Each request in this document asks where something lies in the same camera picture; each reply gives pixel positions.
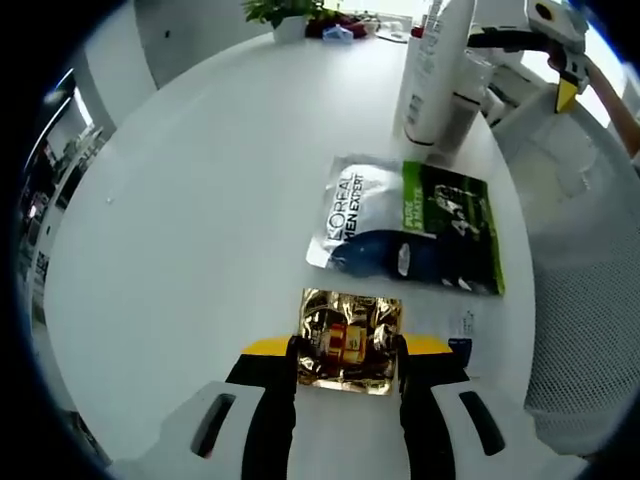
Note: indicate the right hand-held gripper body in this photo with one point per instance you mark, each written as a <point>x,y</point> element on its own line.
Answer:
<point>562,22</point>

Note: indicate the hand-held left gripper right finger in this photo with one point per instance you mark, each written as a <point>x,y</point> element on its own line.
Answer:
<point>430,415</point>

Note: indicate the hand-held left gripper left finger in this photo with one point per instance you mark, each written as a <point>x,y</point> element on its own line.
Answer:
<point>270,415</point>

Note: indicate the small silver skincare sachet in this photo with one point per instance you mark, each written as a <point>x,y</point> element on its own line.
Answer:
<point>461,350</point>

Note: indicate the white skincare tube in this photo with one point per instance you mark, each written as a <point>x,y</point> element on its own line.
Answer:
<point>440,75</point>

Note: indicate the gold foil skincare sachet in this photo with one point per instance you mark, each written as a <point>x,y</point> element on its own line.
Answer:
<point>350,345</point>

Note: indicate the black green skincare sachet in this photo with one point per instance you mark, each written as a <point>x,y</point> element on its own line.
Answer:
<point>400,225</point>

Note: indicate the white flat tray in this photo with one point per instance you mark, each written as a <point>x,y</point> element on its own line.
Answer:
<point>395,36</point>

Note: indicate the blue plastic bag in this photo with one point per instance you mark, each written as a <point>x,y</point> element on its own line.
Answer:
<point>337,35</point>

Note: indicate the dark red cloth bag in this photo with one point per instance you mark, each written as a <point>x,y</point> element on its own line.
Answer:
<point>320,25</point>

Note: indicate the white mesh office chair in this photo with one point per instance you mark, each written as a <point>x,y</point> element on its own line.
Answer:
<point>590,300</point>

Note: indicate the green potted plant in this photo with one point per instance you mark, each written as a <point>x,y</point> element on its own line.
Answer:
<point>290,27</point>

